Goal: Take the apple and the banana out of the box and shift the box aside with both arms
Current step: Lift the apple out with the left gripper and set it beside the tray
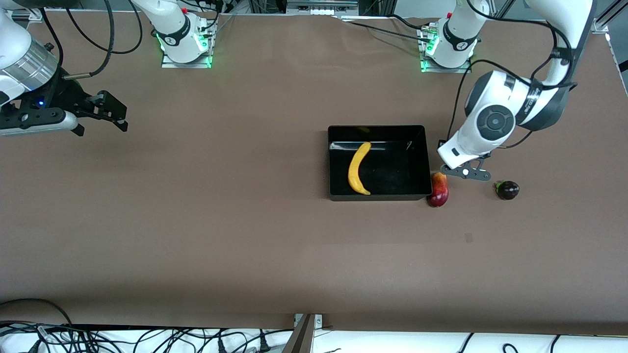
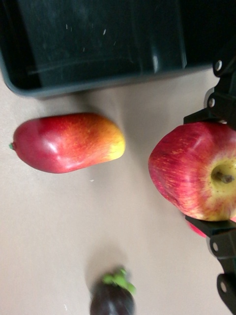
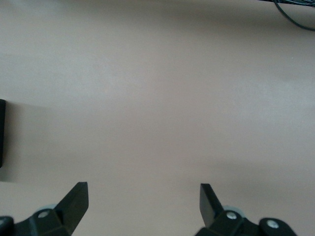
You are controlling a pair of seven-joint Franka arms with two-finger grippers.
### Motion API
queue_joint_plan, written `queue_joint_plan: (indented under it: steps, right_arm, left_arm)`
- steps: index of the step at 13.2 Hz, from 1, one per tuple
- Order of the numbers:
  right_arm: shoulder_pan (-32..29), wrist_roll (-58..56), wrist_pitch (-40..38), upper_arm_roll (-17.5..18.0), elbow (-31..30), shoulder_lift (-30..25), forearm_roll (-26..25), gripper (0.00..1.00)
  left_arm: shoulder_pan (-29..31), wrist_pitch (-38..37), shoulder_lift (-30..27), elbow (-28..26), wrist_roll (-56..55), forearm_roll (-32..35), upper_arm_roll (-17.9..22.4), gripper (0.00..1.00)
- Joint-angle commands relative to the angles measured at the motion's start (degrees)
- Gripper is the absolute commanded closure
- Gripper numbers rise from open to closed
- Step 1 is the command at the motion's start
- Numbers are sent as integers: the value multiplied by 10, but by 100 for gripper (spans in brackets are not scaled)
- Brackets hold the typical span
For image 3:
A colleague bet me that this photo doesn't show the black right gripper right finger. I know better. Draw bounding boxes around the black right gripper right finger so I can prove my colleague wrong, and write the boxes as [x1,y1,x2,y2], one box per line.
[195,183,297,236]

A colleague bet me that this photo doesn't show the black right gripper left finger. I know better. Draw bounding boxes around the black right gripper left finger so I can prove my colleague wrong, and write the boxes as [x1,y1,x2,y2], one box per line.
[0,181,89,236]

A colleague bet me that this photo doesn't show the black rectangular plastic tray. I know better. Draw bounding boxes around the black rectangular plastic tray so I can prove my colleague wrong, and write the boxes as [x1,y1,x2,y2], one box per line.
[0,98,7,169]

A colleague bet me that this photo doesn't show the black looping floor cable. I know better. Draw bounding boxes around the black looping floor cable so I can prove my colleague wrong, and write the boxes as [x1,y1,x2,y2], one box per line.
[273,0,315,31]

